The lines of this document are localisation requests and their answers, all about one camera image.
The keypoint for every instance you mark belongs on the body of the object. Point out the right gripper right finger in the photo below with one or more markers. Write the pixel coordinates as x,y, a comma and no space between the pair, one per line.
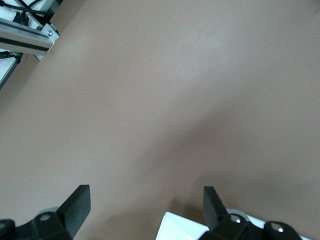
215,215

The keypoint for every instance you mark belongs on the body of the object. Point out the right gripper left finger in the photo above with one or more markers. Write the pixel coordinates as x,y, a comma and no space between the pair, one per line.
75,207

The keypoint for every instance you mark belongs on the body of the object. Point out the green circuit board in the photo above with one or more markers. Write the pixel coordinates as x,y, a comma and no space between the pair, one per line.
11,53

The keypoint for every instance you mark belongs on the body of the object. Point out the aluminium profile bar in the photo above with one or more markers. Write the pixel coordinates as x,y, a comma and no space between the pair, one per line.
22,37

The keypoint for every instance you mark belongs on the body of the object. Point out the aluminium frame rail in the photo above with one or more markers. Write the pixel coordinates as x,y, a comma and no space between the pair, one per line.
6,72

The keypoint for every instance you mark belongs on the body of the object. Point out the white corner bracket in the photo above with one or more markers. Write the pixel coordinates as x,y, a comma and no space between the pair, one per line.
51,32
41,57

